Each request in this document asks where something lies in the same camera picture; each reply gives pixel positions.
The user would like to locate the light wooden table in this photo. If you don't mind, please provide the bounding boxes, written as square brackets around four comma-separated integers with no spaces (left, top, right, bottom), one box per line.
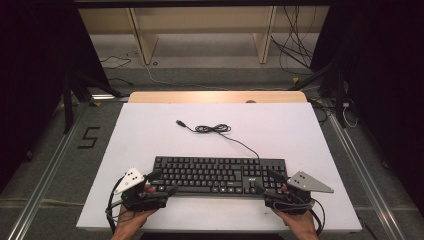
[128,91,308,104]

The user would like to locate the black keyboard cable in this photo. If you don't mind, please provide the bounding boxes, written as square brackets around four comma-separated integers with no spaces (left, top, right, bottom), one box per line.
[175,119,261,160]

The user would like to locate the bundle of black floor cables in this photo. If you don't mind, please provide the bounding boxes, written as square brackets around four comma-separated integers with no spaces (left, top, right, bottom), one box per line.
[269,6,316,76]

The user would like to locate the black computer keyboard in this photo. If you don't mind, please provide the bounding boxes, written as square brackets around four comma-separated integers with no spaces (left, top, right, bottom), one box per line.
[151,155,289,198]

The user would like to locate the white table board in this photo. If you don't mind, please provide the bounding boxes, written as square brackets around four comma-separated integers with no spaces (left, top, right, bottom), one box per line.
[75,102,363,233]

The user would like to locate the person's right hand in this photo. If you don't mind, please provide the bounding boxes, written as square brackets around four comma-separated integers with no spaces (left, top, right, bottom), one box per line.
[271,185,319,240]

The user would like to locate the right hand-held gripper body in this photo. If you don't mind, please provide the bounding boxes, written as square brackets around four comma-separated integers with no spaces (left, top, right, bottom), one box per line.
[264,170,335,215]

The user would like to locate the short aluminium rail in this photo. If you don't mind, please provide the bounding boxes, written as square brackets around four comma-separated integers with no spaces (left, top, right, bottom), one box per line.
[90,94,129,102]

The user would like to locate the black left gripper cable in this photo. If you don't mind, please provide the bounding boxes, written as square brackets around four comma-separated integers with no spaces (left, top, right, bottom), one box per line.
[105,176,125,234]

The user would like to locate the long aluminium floor rail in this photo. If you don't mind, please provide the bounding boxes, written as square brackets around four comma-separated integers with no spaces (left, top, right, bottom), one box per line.
[328,109,406,240]
[6,103,88,240]

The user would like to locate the white looped cable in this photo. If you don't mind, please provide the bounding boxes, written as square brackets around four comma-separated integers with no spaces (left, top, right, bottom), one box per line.
[342,99,359,128]

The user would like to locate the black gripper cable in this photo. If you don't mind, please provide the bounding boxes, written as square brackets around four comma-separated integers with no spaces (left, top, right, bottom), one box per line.
[309,198,326,236]
[105,176,125,234]

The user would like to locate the person's left hand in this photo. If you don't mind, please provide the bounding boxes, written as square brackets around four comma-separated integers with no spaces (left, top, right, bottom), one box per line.
[111,184,158,240]

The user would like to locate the light wooden desk frame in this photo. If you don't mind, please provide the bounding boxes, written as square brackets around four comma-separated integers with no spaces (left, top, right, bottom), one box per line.
[78,6,331,66]

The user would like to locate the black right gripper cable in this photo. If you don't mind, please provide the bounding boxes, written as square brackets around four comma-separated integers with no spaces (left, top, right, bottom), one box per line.
[309,198,326,236]

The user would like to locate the black metal stand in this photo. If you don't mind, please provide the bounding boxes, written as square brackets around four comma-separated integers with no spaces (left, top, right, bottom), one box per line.
[61,71,124,134]
[289,59,348,129]

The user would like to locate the thin black floor cable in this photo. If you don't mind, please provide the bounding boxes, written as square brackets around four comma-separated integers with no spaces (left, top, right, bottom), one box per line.
[99,54,133,70]

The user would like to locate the black curtain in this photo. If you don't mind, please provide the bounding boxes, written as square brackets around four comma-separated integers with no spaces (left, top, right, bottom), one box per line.
[311,0,424,214]
[0,0,109,194]

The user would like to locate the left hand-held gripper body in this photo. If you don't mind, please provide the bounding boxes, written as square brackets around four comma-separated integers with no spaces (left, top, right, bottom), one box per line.
[114,167,169,213]

